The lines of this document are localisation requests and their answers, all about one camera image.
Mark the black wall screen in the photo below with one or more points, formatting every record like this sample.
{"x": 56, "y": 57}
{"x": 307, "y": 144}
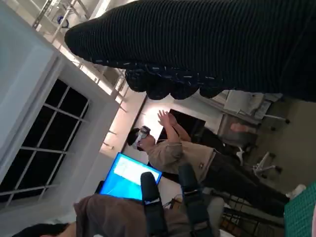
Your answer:
{"x": 192, "y": 123}

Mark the white VR headset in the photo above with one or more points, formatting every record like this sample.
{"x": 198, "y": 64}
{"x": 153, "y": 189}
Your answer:
{"x": 144, "y": 130}

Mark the dark grid window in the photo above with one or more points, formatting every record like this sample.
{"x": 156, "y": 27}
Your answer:
{"x": 47, "y": 138}

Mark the grey rolling chair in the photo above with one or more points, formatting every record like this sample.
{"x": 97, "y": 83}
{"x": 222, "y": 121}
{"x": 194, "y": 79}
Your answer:
{"x": 237, "y": 133}

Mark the white office chair base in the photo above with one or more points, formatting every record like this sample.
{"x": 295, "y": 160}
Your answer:
{"x": 264, "y": 165}

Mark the black knitted gloved right hand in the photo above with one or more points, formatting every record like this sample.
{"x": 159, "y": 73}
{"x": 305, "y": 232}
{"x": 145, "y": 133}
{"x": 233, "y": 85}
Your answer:
{"x": 197, "y": 44}

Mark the lit blue computer monitor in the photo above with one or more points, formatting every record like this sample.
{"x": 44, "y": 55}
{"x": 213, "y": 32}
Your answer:
{"x": 126, "y": 175}

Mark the green cutting mat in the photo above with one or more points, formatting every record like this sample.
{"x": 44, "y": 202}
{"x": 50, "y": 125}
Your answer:
{"x": 301, "y": 214}

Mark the grey chair with black frame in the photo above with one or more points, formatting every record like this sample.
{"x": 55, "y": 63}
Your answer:
{"x": 216, "y": 209}

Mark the black left hand blue tape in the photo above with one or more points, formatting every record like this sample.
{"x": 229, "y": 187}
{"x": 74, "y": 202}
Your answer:
{"x": 153, "y": 209}

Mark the seated person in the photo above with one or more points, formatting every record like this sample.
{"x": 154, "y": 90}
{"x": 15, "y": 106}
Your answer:
{"x": 108, "y": 214}

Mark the standing person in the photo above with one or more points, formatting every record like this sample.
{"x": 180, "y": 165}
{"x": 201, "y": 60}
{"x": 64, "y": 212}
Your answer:
{"x": 170, "y": 155}

